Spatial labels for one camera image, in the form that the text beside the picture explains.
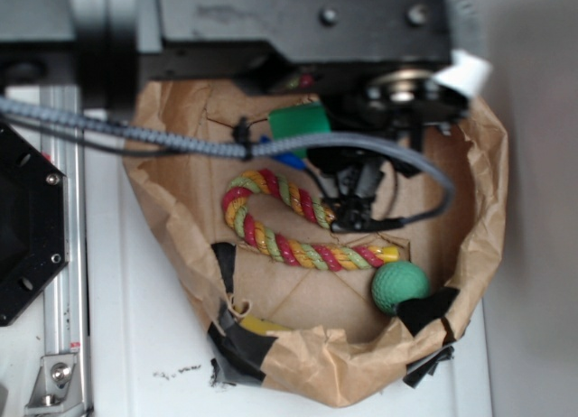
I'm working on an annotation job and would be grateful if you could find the green wooden block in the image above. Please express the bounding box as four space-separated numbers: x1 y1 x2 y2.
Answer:
268 102 331 140

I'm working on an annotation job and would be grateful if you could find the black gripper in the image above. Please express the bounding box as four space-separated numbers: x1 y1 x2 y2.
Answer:
306 73 469 233

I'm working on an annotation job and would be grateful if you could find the metal corner bracket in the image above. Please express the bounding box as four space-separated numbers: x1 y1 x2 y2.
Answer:
24 353 83 416

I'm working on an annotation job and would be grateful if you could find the green dimpled rubber ball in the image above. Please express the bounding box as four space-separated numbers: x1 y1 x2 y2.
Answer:
371 261 430 316

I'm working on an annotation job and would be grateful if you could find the yellow block under bag rim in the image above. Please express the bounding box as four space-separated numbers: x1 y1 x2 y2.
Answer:
239 315 290 336

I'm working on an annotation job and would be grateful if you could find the brown paper bag bin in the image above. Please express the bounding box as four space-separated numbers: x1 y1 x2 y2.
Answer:
125 101 508 407

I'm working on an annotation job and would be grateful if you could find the red yellow green rope toy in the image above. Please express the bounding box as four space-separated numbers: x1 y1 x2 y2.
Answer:
221 169 400 272

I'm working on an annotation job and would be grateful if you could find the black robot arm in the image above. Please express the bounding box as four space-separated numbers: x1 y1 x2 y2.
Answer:
1 0 491 232

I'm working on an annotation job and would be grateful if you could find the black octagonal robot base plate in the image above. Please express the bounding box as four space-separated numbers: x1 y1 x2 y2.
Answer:
1 123 68 327

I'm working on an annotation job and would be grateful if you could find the aluminium extrusion rail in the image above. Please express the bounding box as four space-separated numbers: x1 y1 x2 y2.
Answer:
37 85 94 417

